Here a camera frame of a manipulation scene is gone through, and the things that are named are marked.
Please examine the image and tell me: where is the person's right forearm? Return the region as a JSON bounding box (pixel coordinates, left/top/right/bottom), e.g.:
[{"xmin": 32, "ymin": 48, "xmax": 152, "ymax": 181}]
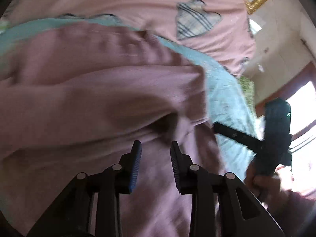
[{"xmin": 268, "ymin": 189, "xmax": 314, "ymax": 231}]

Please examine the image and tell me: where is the pink quilt with plaid hearts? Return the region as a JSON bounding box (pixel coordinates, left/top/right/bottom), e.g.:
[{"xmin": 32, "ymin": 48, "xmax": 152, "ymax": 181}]
[{"xmin": 5, "ymin": 0, "xmax": 257, "ymax": 77}]

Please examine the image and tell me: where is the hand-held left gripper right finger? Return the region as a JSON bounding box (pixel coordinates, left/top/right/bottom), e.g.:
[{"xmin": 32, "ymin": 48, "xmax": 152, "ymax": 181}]
[{"xmin": 170, "ymin": 141, "xmax": 285, "ymax": 237}]

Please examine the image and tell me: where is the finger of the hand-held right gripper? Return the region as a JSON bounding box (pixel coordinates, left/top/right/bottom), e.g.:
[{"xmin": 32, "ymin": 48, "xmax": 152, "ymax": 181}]
[{"xmin": 213, "ymin": 122, "xmax": 266, "ymax": 153}]

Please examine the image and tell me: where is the person's right hand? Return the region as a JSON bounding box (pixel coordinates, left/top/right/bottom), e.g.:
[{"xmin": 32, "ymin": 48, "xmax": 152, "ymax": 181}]
[{"xmin": 245, "ymin": 162, "xmax": 294, "ymax": 203}]

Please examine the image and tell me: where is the green checkered pillow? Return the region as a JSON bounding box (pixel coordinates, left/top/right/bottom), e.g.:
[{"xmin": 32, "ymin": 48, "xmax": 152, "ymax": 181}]
[{"xmin": 238, "ymin": 76, "xmax": 256, "ymax": 110}]

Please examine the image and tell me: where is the teal floral bed sheet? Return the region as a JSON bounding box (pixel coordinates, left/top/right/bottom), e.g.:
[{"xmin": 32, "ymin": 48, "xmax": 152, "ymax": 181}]
[{"xmin": 0, "ymin": 17, "xmax": 262, "ymax": 158}]

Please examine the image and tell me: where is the pink knit sweater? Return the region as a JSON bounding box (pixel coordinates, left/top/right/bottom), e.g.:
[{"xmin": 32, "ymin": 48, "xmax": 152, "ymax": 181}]
[{"xmin": 0, "ymin": 25, "xmax": 247, "ymax": 237}]

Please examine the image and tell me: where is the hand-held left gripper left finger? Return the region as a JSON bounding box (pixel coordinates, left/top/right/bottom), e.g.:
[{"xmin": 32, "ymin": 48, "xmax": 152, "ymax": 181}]
[{"xmin": 26, "ymin": 140, "xmax": 142, "ymax": 237}]

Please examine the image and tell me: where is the wooden framed window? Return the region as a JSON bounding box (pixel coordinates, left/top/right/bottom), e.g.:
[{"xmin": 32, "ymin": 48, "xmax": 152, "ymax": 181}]
[{"xmin": 255, "ymin": 62, "xmax": 316, "ymax": 198}]

